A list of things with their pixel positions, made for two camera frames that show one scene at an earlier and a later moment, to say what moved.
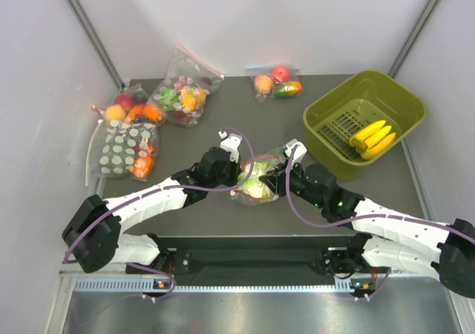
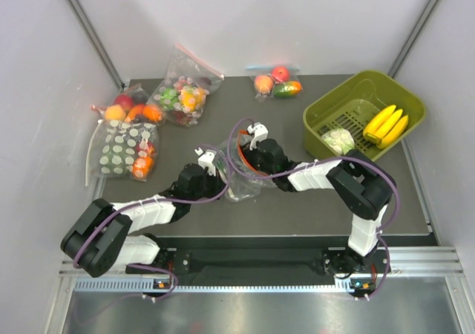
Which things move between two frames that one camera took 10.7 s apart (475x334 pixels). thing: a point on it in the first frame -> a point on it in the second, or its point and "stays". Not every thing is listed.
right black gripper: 276,179 -> 249,154
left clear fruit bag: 132,105 stays
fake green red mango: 288,89 stays
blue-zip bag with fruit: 276,81 stays
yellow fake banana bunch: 373,139 -> 387,127
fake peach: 263,84 stays
